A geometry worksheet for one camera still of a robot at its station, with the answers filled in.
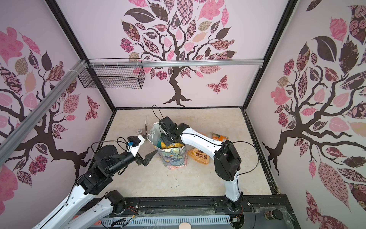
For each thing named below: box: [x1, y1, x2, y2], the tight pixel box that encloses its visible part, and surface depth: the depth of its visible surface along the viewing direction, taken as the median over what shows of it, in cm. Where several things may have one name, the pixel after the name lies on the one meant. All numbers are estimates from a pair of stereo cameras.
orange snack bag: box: [187, 147, 210, 165], surface depth 91 cm
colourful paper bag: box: [146, 122, 188, 170], surface depth 76 cm
